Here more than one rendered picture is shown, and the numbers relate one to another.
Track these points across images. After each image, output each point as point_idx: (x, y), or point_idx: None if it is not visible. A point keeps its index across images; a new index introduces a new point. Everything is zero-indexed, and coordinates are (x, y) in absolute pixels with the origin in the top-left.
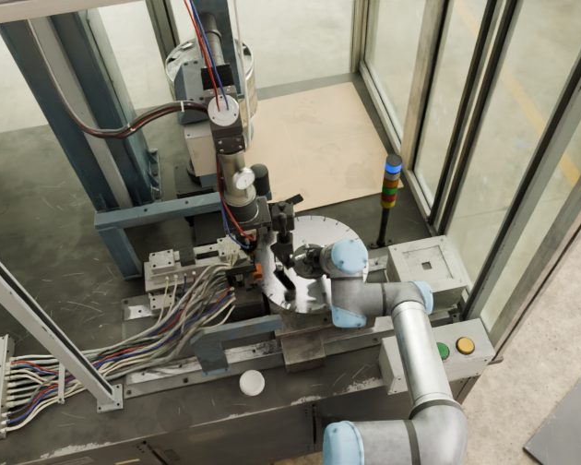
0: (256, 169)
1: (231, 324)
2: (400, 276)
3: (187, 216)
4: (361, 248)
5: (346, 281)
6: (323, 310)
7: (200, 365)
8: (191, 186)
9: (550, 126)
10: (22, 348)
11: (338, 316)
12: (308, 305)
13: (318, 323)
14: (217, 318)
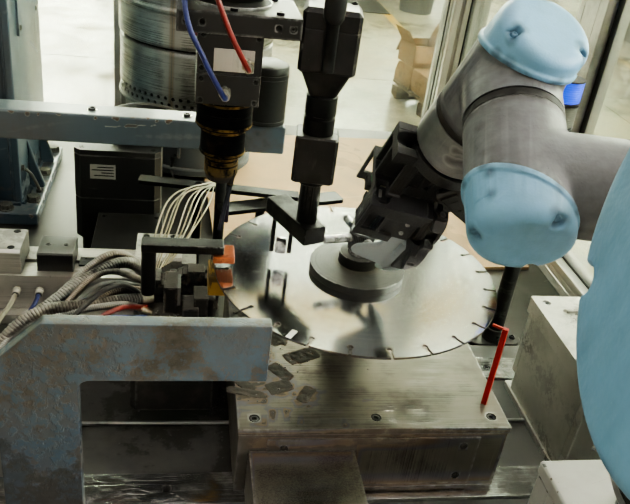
0: (265, 61)
1: (129, 316)
2: (569, 347)
3: (84, 219)
4: (571, 19)
5: (523, 97)
6: (385, 355)
7: (4, 501)
8: (109, 145)
9: None
10: None
11: (496, 188)
12: (345, 340)
13: (357, 422)
14: (88, 409)
